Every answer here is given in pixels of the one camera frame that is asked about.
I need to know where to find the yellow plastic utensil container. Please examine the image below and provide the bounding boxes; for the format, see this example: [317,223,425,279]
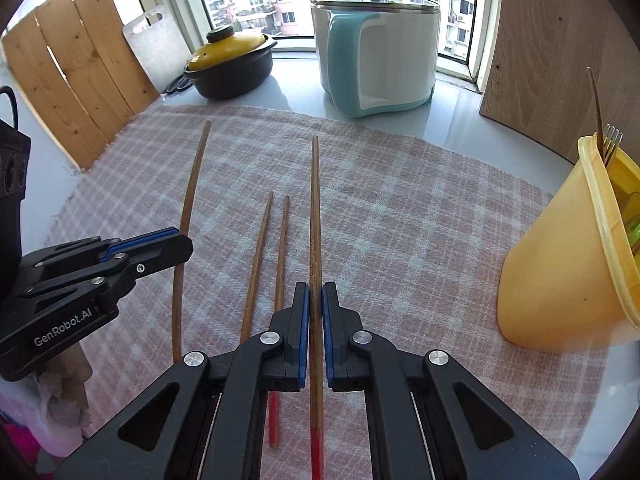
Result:
[496,132,640,353]

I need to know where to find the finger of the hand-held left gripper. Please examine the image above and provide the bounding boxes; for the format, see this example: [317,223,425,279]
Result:
[22,234,194,311]
[20,227,179,273]

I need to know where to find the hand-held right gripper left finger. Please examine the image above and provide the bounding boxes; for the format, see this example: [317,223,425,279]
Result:
[52,282,311,480]

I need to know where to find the white window frame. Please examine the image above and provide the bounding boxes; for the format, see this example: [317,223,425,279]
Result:
[105,0,503,91]

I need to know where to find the yellow clay pot lid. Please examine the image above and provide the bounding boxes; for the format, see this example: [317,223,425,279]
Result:
[186,26,266,72]

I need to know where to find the light wood board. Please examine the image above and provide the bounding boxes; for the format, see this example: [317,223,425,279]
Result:
[479,0,618,163]

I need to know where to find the wooden plank panel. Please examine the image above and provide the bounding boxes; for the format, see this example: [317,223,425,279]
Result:
[2,0,161,171]

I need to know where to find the white cutting board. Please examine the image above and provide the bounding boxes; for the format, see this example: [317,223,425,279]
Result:
[122,2,193,93]

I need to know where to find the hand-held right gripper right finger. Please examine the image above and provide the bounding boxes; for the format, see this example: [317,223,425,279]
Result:
[321,282,578,480]

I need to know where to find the teal and white electric pot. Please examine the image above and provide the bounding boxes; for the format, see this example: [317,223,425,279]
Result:
[310,2,442,119]

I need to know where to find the metal fork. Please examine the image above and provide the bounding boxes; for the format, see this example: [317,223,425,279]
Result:
[602,124,624,167]

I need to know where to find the black clay pot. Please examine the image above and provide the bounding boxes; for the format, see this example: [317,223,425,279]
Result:
[183,35,278,101]

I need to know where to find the person's left hand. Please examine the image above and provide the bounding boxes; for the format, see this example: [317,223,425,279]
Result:
[37,347,93,428]

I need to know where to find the green plastic utensil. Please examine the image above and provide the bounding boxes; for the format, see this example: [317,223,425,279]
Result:
[625,212,640,258]

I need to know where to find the black scissors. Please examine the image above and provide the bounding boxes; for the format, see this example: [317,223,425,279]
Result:
[162,74,193,97]

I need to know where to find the pink plaid cloth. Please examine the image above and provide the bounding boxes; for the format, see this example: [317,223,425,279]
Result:
[50,105,616,480]

